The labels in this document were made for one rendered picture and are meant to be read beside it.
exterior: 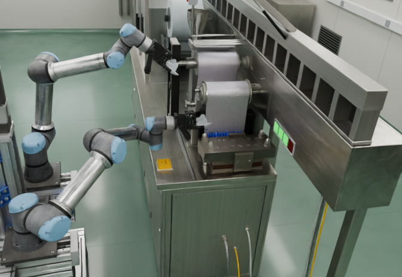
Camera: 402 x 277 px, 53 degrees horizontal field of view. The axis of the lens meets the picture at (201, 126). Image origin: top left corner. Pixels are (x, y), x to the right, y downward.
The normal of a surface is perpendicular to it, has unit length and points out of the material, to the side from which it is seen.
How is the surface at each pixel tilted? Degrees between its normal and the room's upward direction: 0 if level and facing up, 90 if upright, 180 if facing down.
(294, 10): 90
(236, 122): 90
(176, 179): 0
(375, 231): 0
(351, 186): 90
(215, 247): 90
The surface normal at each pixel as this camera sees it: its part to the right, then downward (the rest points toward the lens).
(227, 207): 0.22, 0.49
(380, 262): 0.06, -0.87
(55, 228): 0.80, 0.39
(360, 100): -0.98, 0.05
